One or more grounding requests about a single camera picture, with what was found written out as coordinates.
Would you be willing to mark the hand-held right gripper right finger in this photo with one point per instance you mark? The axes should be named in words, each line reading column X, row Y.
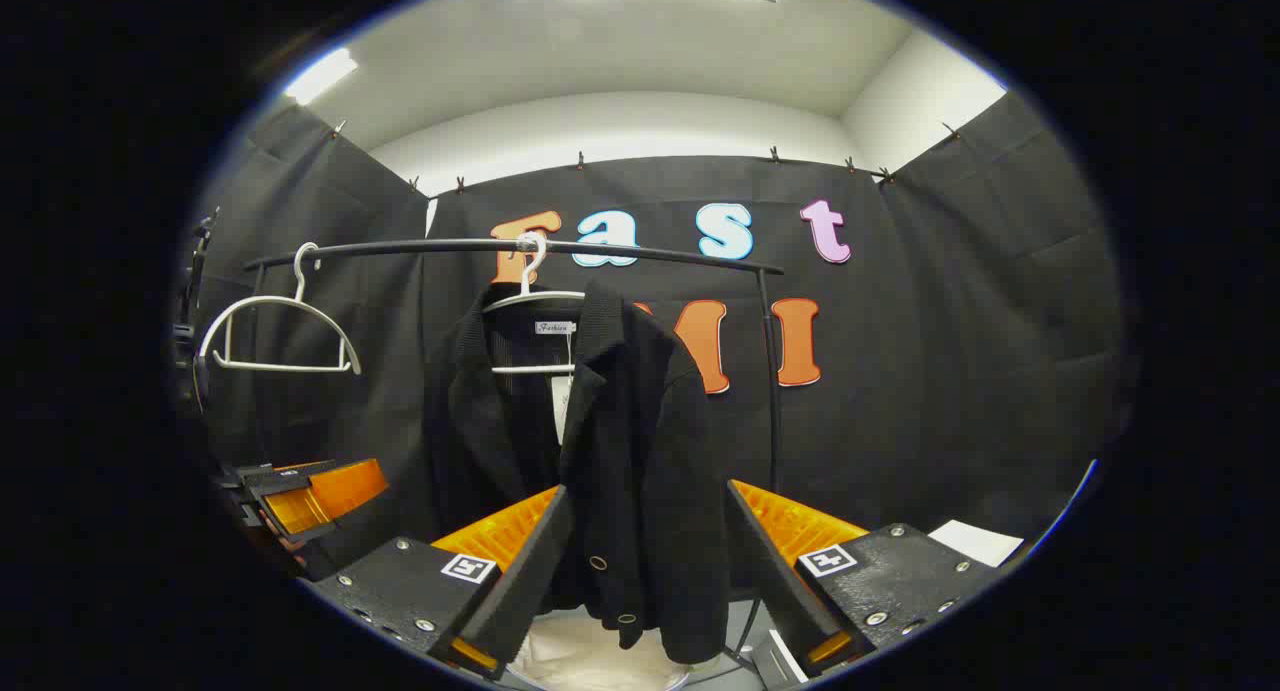
column 775, row 581

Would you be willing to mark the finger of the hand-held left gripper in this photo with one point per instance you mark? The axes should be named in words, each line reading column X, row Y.
column 330, row 496
column 280, row 474

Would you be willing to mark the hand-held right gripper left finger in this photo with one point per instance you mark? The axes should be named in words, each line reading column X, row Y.
column 525, row 581

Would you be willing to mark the white laundry hamper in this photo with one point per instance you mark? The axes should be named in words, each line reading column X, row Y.
column 580, row 661

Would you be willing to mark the black knit jacket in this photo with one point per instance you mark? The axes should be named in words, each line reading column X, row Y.
column 640, row 451

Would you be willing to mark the white plastic hanger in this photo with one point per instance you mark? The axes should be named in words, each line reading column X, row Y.
column 530, row 296
column 270, row 299

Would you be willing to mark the black metal clothes rack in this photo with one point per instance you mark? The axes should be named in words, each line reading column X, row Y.
column 650, row 254

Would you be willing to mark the white box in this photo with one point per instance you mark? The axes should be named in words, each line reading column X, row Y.
column 975, row 543

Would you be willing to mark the black backdrop cloth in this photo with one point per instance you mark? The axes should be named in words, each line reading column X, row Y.
column 950, row 371

